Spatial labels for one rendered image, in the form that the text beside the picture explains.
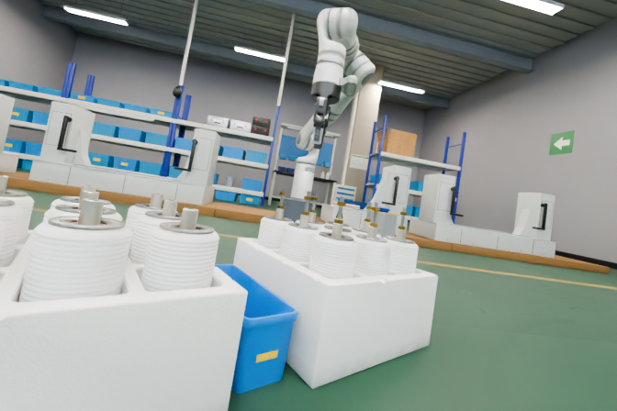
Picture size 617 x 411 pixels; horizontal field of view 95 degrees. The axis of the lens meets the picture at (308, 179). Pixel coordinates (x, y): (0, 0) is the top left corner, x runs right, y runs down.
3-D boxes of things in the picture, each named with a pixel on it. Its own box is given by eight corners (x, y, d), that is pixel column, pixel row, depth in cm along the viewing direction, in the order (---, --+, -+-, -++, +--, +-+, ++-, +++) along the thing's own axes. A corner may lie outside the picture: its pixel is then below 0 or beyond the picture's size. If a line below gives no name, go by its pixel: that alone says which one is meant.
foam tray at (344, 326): (226, 301, 79) (237, 237, 80) (328, 290, 103) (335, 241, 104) (312, 390, 49) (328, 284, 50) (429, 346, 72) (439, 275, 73)
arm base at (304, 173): (289, 198, 136) (295, 163, 137) (308, 202, 137) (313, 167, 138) (291, 199, 127) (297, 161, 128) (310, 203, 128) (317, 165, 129)
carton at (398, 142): (372, 155, 626) (375, 132, 629) (400, 161, 641) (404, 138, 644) (384, 151, 573) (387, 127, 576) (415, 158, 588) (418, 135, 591)
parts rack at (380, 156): (357, 218, 622) (373, 121, 635) (435, 231, 650) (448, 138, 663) (368, 222, 559) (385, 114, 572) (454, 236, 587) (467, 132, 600)
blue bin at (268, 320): (181, 316, 67) (190, 264, 68) (225, 310, 74) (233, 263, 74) (232, 400, 43) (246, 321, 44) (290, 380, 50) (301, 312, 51)
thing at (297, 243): (274, 306, 64) (286, 227, 65) (270, 291, 73) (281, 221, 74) (314, 309, 66) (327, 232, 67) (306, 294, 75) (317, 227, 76)
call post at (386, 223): (356, 297, 100) (369, 210, 102) (368, 295, 104) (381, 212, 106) (372, 305, 95) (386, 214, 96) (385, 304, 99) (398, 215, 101)
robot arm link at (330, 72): (357, 83, 67) (361, 59, 67) (310, 78, 68) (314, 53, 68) (354, 97, 76) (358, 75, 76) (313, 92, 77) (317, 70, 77)
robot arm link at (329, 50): (306, 61, 71) (340, 61, 68) (316, 3, 72) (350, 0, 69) (314, 73, 77) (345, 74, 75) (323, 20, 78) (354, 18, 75)
